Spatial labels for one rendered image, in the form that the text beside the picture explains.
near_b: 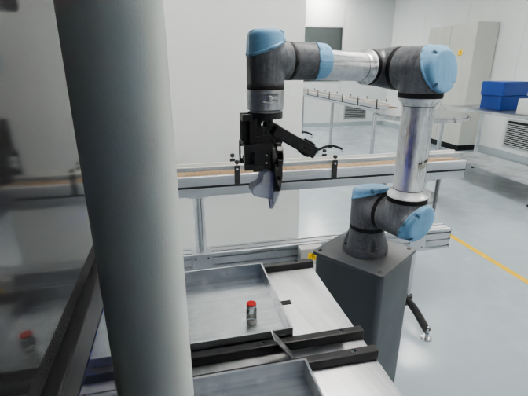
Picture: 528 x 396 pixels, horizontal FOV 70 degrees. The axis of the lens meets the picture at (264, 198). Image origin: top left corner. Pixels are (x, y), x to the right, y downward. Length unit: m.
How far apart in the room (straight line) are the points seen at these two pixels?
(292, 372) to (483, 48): 6.95
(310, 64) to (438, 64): 0.37
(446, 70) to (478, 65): 6.26
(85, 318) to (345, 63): 0.88
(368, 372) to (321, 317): 0.16
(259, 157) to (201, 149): 1.49
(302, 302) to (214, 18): 1.69
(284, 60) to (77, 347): 0.62
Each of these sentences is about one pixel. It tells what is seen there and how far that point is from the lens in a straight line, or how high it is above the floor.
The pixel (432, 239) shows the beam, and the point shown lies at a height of 0.50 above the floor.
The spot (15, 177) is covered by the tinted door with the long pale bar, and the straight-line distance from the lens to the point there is 0.24.
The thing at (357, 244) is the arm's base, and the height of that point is 0.83.
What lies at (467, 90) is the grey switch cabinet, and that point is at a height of 1.01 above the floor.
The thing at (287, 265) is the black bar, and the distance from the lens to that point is 1.00.
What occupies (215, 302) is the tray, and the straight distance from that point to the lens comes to 0.89.
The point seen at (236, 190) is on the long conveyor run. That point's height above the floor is 0.86.
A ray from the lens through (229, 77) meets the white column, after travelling 2.23.
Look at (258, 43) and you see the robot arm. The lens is 0.76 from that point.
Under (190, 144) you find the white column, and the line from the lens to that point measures 2.25.
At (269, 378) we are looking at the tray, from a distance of 0.70.
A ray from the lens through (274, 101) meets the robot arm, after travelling 0.76.
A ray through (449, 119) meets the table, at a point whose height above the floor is 0.91.
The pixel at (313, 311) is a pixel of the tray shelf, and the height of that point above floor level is 0.88.
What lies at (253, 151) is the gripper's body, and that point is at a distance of 0.77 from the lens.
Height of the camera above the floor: 1.38
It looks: 19 degrees down
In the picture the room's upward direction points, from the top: straight up
